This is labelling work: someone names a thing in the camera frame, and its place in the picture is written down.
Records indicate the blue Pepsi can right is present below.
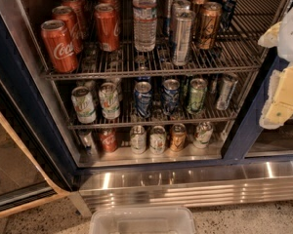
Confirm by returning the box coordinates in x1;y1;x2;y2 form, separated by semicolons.
161;79;180;115

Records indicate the clear plastic water bottle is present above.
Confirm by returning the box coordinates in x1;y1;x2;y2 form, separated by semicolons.
133;0;157;52

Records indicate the blue pepsi can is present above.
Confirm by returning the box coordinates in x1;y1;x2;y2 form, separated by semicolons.
134;82;152;118
161;79;180;115

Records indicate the white green 7up can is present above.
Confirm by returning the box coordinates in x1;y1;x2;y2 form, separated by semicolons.
99;82;120;120
71;86;97;124

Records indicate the clear plastic bin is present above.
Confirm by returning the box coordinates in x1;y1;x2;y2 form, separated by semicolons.
89;207;197;234

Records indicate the green can middle shelf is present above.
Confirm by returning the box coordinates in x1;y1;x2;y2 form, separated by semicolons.
187;78;207;114

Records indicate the silver Red Bull can bottom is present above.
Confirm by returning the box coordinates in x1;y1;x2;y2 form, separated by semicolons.
78;130;98;156

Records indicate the orange-brown can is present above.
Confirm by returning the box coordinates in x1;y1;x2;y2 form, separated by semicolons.
195;2;222;50
190;0;209;15

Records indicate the red Coca-Cola can bottom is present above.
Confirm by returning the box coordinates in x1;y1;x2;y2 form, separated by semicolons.
99;128;117;152

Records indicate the tall silver can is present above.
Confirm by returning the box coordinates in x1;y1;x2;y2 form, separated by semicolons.
170;0;190;32
163;0;176;36
172;11;195;66

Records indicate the white can bottom left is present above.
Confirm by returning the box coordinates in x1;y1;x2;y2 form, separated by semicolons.
130;125;147;154

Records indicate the front red Coca-Cola can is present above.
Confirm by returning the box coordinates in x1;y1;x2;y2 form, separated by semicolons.
41;19;78;73

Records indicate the wire shelf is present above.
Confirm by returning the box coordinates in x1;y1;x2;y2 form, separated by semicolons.
67;72;250;130
43;0;281;81

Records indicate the rear tall silver can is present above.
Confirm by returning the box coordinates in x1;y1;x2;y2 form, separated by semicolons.
163;0;176;36

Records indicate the stainless steel fridge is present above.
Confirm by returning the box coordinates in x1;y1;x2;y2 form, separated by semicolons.
0;0;293;215

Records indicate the orange can bottom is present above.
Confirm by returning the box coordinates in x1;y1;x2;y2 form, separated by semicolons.
170;123;187;151

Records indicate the silver can middle shelf right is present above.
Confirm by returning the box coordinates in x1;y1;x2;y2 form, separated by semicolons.
216;73;238;110

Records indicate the white green 7UP can left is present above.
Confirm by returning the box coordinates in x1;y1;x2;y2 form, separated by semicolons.
71;86;97;124

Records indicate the middle wire shelf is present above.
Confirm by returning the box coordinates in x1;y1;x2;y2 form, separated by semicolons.
67;72;250;130

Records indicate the red coca-cola can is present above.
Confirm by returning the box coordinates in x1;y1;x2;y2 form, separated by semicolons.
52;6;83;54
62;0;88;39
99;128;117;152
41;19;78;73

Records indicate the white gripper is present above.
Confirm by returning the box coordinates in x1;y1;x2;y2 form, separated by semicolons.
258;7;293;130

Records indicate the open glass fridge door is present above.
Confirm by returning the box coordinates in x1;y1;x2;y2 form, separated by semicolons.
0;83;68;218

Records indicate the white can bottom right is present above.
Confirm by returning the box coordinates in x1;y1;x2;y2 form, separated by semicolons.
193;122;213;148

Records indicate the front tall silver can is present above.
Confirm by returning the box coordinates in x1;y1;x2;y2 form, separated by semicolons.
172;11;195;66

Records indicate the dark blue can top shelf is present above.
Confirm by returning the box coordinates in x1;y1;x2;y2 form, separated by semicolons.
213;0;237;31

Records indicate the top wire shelf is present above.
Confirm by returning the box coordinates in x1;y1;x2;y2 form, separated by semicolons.
43;0;281;81

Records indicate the blue Pepsi can left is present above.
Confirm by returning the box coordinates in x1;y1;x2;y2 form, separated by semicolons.
134;82;152;118

